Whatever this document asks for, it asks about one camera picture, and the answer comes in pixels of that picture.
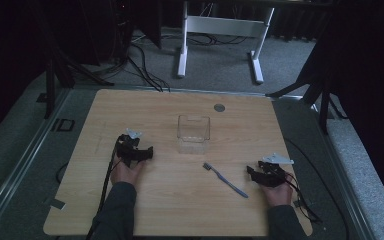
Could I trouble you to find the white desk frame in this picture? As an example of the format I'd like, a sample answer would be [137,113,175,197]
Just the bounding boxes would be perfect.
[176,0,276,85]

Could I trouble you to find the grey tape piece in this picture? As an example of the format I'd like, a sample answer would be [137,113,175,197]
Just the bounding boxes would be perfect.
[48,198,67,211]

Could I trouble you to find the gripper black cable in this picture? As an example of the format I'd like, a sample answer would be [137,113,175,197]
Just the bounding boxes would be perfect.
[85,137,121,240]
[281,171,324,225]

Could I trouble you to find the blue toothbrush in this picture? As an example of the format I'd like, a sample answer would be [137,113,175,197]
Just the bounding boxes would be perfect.
[202,162,250,199]

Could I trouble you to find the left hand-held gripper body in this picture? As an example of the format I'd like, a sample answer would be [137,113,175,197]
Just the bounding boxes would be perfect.
[115,128,144,168]

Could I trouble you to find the black floor bracket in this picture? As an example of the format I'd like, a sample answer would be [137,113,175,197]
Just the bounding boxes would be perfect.
[51,117,76,133]

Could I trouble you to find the person's right hand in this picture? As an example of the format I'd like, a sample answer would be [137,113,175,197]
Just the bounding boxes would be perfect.
[262,181,295,208]

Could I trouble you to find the person's left hand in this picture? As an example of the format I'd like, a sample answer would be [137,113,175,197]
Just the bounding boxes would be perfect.
[110,157,146,186]

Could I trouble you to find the bundle of black floor cables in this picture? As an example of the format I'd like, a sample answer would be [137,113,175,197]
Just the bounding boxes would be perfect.
[96,31,172,93]

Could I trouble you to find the black tripod stand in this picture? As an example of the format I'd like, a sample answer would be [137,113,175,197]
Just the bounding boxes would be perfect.
[41,39,115,120]
[265,43,349,135]

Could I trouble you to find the clear plastic container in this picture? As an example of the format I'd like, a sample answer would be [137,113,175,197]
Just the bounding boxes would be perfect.
[176,114,212,156]

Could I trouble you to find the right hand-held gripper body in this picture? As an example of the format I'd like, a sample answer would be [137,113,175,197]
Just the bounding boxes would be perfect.
[257,152,295,188]

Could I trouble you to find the black floor cable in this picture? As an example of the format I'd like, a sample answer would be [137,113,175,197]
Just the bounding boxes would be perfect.
[283,137,350,240]

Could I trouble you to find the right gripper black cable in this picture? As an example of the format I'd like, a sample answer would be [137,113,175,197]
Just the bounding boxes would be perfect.
[281,171,324,225]

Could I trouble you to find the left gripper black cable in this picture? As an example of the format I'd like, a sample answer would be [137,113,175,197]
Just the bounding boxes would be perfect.
[85,137,121,240]

